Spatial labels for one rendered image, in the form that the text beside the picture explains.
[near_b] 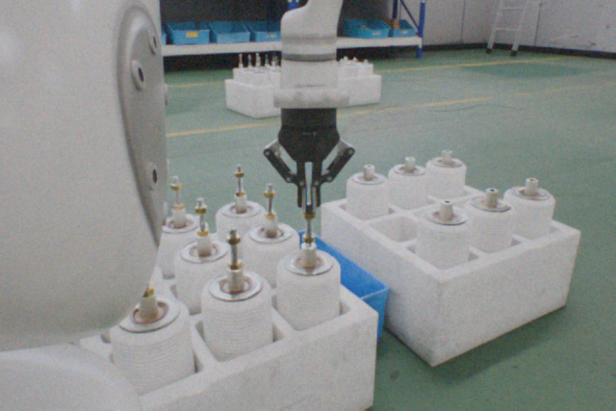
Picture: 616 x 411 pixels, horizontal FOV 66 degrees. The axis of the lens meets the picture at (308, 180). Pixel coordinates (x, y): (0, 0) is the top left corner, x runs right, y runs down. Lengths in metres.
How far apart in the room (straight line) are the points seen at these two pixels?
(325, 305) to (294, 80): 0.33
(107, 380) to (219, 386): 0.48
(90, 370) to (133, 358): 0.46
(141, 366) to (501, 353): 0.66
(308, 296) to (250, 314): 0.09
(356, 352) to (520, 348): 0.39
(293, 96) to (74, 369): 0.44
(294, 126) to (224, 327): 0.28
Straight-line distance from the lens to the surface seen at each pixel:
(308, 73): 0.60
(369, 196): 1.04
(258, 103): 2.82
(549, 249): 1.06
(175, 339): 0.63
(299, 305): 0.71
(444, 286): 0.86
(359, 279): 0.99
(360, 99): 3.24
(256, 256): 0.79
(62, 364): 0.18
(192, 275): 0.75
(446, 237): 0.88
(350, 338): 0.74
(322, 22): 0.60
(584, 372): 1.04
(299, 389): 0.74
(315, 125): 0.61
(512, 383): 0.96
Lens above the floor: 0.61
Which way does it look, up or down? 20 degrees down
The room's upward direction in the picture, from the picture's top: straight up
